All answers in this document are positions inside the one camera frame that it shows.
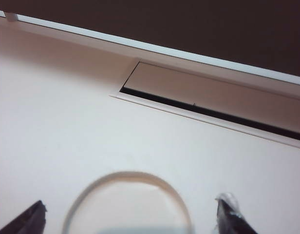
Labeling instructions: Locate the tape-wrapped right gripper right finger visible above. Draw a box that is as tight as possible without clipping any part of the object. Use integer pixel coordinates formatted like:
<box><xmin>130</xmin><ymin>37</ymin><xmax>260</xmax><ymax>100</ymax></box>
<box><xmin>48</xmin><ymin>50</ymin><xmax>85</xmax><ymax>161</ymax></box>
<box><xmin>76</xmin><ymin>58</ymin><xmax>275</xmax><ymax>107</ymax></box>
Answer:
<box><xmin>214</xmin><ymin>192</ymin><xmax>259</xmax><ymax>234</ymax></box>

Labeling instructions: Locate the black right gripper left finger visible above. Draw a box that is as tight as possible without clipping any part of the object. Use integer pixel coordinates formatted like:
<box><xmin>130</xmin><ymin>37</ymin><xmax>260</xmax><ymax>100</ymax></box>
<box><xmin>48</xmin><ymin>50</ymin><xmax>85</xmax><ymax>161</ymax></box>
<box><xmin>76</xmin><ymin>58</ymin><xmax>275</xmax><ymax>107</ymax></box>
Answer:
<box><xmin>0</xmin><ymin>199</ymin><xmax>47</xmax><ymax>234</ymax></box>

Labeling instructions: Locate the white paper cup blue print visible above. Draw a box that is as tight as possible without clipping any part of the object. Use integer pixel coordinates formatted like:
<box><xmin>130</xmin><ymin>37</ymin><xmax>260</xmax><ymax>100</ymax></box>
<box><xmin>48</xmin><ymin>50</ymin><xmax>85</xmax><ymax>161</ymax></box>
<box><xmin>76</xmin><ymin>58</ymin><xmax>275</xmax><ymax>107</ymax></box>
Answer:
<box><xmin>61</xmin><ymin>170</ymin><xmax>194</xmax><ymax>234</ymax></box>

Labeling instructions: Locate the white divider support foot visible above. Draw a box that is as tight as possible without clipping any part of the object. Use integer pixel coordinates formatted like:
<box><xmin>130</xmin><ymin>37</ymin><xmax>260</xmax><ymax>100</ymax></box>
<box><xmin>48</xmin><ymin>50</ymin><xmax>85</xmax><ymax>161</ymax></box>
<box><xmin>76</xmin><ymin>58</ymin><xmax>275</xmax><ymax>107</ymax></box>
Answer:
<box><xmin>4</xmin><ymin>11</ymin><xmax>19</xmax><ymax>22</ymax></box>

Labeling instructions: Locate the wide brown desk divider panel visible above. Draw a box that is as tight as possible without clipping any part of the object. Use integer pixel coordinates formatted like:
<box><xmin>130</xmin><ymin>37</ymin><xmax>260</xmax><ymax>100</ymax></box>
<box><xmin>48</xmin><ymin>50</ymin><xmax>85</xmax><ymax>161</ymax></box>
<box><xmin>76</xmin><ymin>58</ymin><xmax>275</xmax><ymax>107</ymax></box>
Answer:
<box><xmin>0</xmin><ymin>0</ymin><xmax>300</xmax><ymax>79</ymax></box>

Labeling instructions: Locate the white desk cable flap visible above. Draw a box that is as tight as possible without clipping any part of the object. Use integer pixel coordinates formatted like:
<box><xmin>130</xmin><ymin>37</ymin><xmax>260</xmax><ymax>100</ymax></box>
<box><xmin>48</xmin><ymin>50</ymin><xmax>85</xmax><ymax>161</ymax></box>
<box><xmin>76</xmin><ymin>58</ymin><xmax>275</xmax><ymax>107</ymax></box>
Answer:
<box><xmin>110</xmin><ymin>61</ymin><xmax>300</xmax><ymax>150</ymax></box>

